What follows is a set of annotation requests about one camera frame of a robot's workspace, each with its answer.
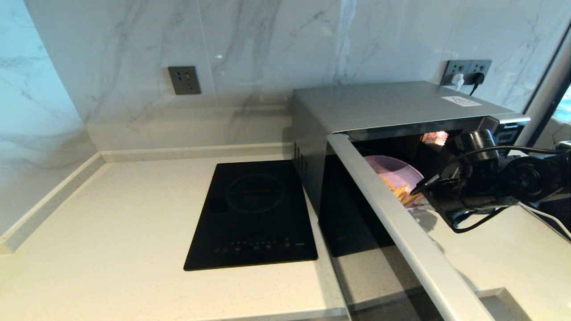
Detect grey double wall socket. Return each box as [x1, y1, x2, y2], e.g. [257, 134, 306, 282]
[441, 60, 492, 86]

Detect white paper sticker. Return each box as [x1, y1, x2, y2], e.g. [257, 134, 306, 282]
[442, 96, 482, 107]

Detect black induction cooktop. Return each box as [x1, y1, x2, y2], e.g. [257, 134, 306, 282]
[184, 160, 319, 271]

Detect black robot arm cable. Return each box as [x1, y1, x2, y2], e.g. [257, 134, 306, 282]
[410, 145, 571, 234]

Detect microwave door with dark glass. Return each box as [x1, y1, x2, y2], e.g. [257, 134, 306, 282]
[318, 133, 496, 321]

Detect orange french fries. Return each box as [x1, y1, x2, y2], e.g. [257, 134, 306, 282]
[379, 175, 420, 206]

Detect grey single wall socket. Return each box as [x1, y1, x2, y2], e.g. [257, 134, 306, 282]
[168, 66, 202, 95]

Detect black power plug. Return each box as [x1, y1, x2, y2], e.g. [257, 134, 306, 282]
[469, 72, 485, 95]

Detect grey cabinet door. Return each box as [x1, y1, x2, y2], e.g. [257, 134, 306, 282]
[476, 288, 530, 321]

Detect white power cable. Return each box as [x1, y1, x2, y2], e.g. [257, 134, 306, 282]
[520, 202, 571, 239]

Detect dark door frame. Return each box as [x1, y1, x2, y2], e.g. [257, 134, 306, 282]
[517, 22, 571, 148]

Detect purple plate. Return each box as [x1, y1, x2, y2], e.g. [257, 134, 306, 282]
[364, 155, 425, 210]

